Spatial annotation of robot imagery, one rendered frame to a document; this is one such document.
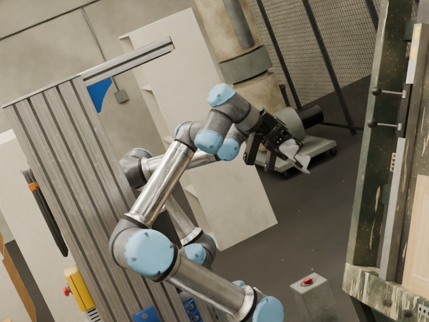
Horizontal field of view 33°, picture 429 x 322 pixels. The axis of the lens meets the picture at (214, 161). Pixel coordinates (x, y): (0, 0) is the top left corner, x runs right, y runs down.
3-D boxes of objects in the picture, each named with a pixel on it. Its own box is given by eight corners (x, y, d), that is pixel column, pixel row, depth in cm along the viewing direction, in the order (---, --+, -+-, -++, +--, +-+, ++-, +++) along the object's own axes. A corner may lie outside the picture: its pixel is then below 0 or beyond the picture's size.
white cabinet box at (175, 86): (203, 237, 706) (117, 37, 663) (256, 211, 718) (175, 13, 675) (221, 251, 649) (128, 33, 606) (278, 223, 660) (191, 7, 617)
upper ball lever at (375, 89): (407, 99, 270) (370, 95, 273) (408, 89, 270) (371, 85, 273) (408, 99, 267) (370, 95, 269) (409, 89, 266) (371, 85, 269)
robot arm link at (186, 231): (193, 280, 282) (108, 166, 274) (200, 264, 296) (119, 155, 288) (219, 264, 279) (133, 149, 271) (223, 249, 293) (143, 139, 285)
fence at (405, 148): (387, 277, 277) (378, 277, 276) (423, 25, 271) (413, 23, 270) (394, 281, 272) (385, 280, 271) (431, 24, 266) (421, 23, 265)
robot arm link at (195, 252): (183, 293, 271) (169, 261, 268) (189, 278, 284) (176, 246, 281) (213, 283, 268) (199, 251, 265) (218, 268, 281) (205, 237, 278)
